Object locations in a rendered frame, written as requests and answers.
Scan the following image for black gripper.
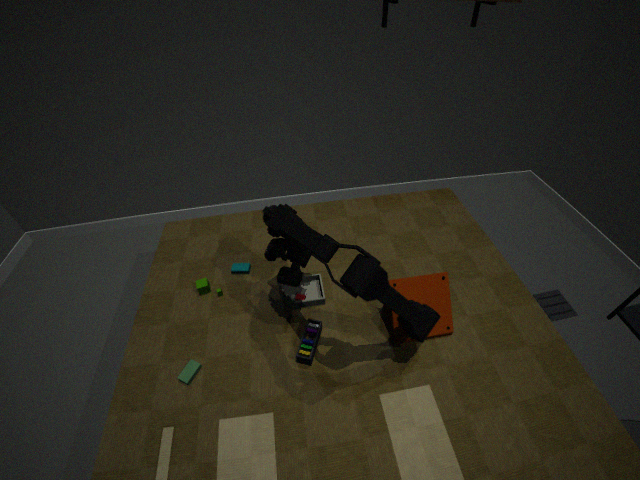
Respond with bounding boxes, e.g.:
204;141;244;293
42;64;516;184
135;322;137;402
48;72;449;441
276;241;312;287

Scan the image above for teal flat block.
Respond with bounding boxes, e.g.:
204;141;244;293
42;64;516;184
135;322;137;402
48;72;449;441
231;263;251;274

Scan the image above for green cube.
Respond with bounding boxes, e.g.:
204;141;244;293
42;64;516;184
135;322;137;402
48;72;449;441
196;277;210;296

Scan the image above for green rectangular block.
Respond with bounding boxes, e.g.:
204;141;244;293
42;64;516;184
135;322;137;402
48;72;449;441
177;359;202;385

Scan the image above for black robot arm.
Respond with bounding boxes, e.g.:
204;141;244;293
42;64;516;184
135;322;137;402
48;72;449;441
262;204;441;343

